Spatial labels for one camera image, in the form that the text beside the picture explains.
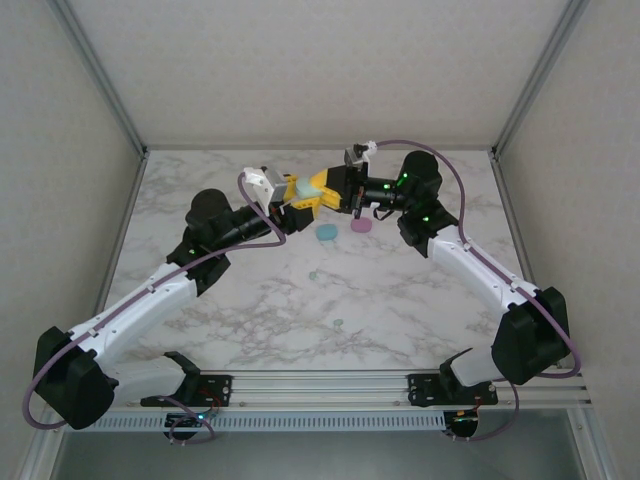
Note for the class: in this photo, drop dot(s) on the green earbud charging case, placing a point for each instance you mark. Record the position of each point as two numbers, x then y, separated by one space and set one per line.
305 188

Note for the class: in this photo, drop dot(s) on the blue earbud charging case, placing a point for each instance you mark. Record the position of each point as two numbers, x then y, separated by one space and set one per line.
327 232

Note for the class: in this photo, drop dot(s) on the pink earbud charging case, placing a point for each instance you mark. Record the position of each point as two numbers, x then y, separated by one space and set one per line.
361 225

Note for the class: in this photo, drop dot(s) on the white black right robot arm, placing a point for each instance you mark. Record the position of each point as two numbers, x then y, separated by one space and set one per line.
480 270

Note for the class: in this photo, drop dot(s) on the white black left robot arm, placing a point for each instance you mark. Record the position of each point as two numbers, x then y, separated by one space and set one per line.
135 305

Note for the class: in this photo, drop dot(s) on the black base electronics board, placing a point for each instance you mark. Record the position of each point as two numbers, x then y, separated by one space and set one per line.
465 425
181 423

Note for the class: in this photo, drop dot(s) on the aluminium back frame rail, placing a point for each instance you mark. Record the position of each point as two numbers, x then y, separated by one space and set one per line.
320 147

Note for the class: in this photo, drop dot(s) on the aluminium table side rail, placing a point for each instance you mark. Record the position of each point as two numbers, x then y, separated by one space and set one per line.
509 200
131 200

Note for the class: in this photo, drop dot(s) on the aluminium frame post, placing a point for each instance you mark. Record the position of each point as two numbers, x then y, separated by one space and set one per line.
102 75
536 75

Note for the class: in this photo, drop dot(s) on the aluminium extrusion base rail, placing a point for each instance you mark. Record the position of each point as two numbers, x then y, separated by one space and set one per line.
320 387

